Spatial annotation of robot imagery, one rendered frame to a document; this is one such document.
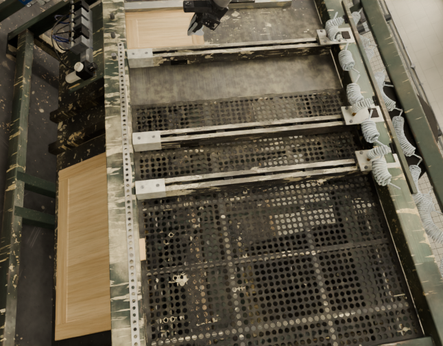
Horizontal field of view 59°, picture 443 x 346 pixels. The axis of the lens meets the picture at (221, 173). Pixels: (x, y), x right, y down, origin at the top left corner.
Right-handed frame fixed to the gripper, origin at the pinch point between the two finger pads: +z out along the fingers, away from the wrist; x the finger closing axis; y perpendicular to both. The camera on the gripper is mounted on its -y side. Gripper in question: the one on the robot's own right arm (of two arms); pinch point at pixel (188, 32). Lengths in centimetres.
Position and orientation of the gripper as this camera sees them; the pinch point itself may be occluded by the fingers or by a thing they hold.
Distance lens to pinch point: 178.8
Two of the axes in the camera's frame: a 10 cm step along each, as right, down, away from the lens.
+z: -5.8, 4.2, 7.0
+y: 8.1, 1.6, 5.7
